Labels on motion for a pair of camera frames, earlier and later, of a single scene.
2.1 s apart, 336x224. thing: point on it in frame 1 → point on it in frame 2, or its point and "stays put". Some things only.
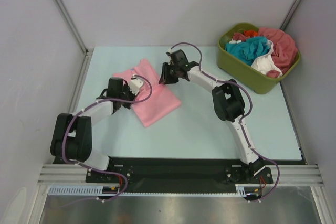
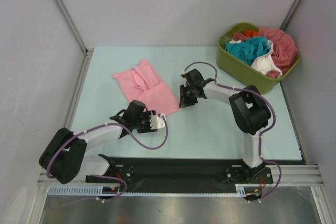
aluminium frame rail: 69,173 stays put
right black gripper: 166,78 → 184,102
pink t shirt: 154,99 stays put
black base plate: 180,174 stays put
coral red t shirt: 284,48 stays put
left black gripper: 125,88 → 147,115
